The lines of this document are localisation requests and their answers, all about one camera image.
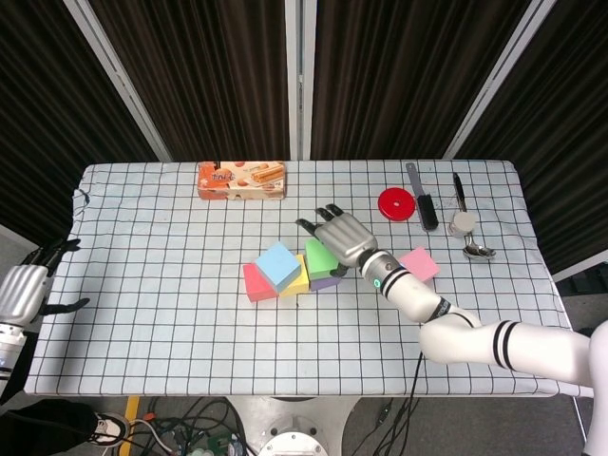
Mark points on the light blue foam cube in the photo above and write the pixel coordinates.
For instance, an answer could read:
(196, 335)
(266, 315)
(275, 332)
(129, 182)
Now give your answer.
(278, 263)

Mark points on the orange plug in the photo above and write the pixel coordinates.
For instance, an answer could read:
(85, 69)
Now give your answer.
(148, 417)

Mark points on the white frame post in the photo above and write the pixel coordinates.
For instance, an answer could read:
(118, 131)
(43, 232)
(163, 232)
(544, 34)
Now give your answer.
(119, 81)
(300, 71)
(498, 81)

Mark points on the black pen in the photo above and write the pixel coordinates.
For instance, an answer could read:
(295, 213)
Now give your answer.
(459, 190)

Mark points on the red foam cube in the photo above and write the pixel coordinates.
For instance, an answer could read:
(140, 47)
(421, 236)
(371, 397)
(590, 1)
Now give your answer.
(256, 287)

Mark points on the pink foam cube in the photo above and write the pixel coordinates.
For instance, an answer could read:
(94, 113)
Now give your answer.
(420, 263)

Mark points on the green foam cube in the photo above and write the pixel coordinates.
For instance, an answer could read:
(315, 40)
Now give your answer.
(318, 259)

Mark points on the black trouser leg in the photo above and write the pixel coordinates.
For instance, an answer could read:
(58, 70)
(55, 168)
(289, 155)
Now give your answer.
(47, 427)

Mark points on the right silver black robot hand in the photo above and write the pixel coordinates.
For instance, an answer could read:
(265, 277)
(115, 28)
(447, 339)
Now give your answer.
(347, 240)

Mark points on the yellow foam cube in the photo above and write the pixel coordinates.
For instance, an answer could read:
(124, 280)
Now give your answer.
(297, 285)

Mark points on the white black-checked tablecloth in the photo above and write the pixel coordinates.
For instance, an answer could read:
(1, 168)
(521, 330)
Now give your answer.
(190, 351)

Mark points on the small white jar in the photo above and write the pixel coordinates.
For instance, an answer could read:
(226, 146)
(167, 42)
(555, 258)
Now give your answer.
(462, 223)

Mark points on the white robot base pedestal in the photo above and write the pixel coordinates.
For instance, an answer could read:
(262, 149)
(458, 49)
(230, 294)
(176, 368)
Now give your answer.
(292, 427)

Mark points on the metal spoon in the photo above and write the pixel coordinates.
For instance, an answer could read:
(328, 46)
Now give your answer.
(480, 252)

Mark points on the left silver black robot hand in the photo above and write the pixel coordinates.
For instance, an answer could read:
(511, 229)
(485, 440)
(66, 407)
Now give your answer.
(21, 294)

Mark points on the purple foam cube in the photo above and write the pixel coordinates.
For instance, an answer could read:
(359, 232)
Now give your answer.
(323, 284)

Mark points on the orange wafer snack box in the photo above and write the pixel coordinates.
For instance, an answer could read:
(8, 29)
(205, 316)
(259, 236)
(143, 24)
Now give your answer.
(242, 180)

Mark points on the dark pleated curtain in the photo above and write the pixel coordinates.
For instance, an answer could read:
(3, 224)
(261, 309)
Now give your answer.
(204, 71)
(47, 119)
(394, 71)
(560, 119)

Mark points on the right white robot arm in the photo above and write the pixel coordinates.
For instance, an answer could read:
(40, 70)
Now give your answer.
(456, 337)

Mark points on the black and white sneaker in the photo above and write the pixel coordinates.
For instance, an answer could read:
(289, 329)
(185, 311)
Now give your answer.
(109, 427)

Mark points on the red round disc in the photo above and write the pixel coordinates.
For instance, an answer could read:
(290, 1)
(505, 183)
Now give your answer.
(396, 204)

